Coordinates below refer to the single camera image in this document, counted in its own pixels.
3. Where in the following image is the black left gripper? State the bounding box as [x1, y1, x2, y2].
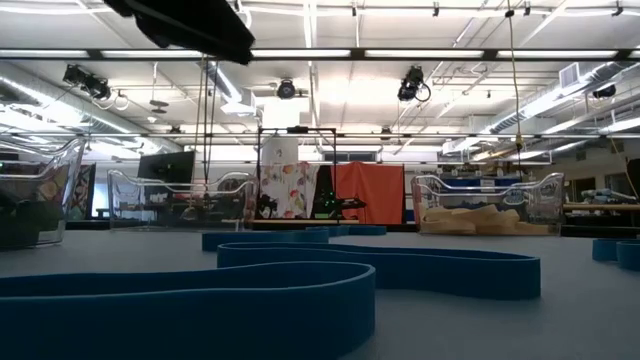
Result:
[102, 0, 256, 66]

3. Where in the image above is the black computer monitor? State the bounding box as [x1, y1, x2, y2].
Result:
[137, 151, 196, 184]

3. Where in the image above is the clear plastic basket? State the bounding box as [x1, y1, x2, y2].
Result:
[410, 172, 566, 236]
[0, 137, 87, 249]
[106, 168, 259, 232]

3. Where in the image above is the white floral hanging cloth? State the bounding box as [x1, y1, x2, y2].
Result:
[258, 162, 321, 221]

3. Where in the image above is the background robot with green lights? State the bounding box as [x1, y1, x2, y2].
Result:
[312, 187, 369, 214]

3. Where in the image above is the orange hanging cloth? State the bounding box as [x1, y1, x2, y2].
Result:
[332, 162, 405, 225]

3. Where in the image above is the white air vent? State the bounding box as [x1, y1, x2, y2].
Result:
[558, 62, 581, 90]

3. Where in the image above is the wooden background table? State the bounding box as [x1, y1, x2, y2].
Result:
[562, 202, 640, 212]

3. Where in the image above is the grey bundle on background table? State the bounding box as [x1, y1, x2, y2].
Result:
[581, 188, 637, 204]

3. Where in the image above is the black hanging cord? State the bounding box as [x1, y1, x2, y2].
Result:
[201, 59, 219, 187]

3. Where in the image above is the black metal rack frame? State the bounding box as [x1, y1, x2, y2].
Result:
[256, 126, 338, 224]

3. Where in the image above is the colourful wall poster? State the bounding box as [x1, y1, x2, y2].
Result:
[74, 163, 97, 221]

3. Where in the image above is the yellow hanging cord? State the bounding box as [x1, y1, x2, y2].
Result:
[504, 0, 525, 154]

